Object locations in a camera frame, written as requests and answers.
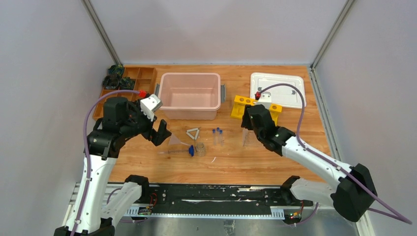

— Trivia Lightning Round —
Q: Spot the pink plastic bin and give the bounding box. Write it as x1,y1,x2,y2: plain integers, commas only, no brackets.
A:
155,73,226,120

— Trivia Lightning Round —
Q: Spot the clear plastic funnel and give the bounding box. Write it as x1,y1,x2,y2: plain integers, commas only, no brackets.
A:
168,133,190,146

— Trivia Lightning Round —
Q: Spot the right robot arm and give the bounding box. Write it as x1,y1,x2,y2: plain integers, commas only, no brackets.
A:
241,105,377,222

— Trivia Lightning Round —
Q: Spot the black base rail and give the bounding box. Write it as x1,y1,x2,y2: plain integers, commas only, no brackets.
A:
134,183,313,216

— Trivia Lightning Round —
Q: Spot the clay pipe triangle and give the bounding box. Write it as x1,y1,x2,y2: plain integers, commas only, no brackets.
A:
186,127,200,141

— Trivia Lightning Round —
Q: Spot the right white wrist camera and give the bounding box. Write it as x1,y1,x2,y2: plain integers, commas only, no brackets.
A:
256,92,272,110

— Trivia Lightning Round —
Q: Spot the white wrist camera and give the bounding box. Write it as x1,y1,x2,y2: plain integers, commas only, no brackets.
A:
256,92,272,110
140,94,163,121

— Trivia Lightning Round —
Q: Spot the white plastic lid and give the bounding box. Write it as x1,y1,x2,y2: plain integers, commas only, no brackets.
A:
250,72,307,109

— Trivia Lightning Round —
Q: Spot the yellow test tube rack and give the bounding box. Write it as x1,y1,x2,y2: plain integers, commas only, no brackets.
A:
230,95,283,125

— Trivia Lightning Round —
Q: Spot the wooden compartment tray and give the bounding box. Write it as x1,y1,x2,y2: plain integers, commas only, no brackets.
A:
92,66,157,121

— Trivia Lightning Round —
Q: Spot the small glass jar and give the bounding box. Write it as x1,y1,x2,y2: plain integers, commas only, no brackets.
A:
195,142,206,157

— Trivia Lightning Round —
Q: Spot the clear well plate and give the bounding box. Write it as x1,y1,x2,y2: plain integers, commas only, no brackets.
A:
242,129,263,148

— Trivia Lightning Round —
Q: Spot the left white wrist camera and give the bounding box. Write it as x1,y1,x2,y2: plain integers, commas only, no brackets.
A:
140,94,163,121

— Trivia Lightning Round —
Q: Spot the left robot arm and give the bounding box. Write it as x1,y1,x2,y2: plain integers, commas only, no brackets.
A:
54,94,172,236

